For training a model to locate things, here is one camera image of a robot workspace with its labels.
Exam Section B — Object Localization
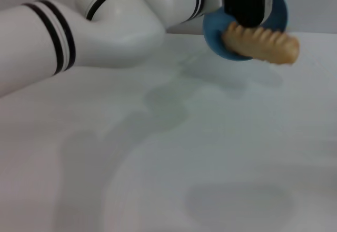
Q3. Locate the blue ceramic bowl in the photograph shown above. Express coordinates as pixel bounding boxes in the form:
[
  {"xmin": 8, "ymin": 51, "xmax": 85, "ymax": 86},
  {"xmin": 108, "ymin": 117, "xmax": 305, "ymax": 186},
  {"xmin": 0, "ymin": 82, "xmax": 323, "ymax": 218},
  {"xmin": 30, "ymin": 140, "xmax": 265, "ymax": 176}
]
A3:
[{"xmin": 202, "ymin": 0, "xmax": 289, "ymax": 62}]

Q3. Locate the ridged toy bread loaf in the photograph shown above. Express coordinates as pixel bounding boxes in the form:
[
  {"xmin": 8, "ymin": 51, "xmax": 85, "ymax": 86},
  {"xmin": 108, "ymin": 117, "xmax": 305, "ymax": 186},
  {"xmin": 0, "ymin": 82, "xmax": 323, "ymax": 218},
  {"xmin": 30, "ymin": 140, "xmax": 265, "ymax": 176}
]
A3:
[{"xmin": 221, "ymin": 22, "xmax": 301, "ymax": 65}]

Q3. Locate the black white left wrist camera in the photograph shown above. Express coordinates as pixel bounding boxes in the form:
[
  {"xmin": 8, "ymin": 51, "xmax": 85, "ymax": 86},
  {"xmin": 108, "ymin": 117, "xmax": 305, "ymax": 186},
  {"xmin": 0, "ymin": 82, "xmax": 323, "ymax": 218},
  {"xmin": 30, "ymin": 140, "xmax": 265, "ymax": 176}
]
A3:
[{"xmin": 215, "ymin": 0, "xmax": 273, "ymax": 28}]

